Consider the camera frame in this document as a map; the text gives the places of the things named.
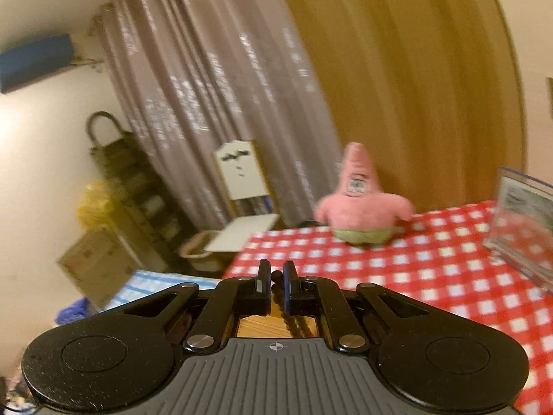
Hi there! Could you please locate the grey patterned curtain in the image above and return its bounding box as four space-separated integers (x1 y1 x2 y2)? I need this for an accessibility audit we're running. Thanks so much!
93 0 346 234

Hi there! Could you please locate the red checkered tablecloth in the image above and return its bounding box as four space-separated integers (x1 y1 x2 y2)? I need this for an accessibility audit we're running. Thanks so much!
222 201 553 415

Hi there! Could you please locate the black folding rack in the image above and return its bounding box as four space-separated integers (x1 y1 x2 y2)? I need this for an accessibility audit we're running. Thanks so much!
85 111 195 269

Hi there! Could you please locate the pink starfish plush toy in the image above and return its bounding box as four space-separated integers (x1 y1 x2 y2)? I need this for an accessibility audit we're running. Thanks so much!
315 142 414 247

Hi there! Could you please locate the blue milk carton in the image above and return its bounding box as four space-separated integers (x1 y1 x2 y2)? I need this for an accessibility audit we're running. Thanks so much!
56 298 89 325

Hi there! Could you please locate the wooden door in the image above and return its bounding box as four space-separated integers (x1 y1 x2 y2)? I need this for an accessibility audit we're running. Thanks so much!
268 0 530 225

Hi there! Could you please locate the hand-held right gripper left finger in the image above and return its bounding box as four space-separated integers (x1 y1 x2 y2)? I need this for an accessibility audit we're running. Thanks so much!
123 260 272 353

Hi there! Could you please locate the wall air conditioner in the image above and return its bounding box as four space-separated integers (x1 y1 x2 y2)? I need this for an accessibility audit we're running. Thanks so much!
0 34 76 93

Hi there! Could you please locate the sand art picture frame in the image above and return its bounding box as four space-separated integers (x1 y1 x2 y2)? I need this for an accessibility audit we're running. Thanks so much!
481 165 553 299

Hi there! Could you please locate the white wooden chair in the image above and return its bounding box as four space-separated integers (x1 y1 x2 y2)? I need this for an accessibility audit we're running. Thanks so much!
203 139 281 253

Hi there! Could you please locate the gold plastic tray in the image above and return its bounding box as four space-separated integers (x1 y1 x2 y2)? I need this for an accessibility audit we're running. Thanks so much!
233 300 322 339

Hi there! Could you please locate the dark bead bracelet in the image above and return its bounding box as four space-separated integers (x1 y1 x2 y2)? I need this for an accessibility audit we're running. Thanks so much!
270 270 314 338

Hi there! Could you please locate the yellow plastic bag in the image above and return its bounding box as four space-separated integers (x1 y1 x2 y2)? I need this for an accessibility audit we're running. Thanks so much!
77 184 117 234

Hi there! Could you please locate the cardboard box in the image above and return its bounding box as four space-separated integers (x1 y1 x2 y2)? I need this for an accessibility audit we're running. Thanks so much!
56 229 139 312

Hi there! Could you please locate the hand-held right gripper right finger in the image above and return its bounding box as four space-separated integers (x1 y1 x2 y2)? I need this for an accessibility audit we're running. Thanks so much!
284 260 433 353

